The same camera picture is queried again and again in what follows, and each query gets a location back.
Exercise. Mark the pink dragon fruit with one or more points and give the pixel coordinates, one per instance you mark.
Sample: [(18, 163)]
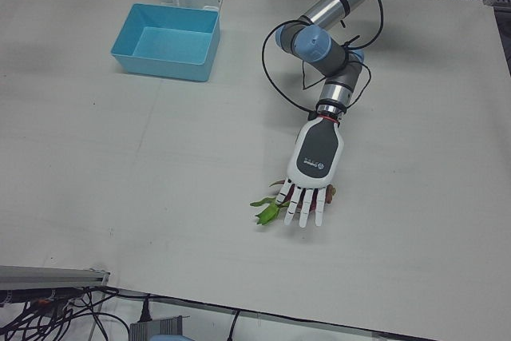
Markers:
[(266, 213)]

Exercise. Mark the light blue plastic bin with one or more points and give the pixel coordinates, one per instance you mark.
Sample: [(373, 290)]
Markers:
[(171, 43)]

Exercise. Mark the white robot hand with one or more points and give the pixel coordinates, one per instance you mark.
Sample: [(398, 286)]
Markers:
[(319, 153)]

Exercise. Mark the aluminium profile rail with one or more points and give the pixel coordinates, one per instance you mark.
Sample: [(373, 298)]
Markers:
[(52, 276)]

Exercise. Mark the grey power adapter box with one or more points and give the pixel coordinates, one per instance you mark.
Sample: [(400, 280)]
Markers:
[(157, 327)]

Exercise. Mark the black power plug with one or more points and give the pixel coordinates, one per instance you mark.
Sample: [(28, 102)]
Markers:
[(146, 309)]

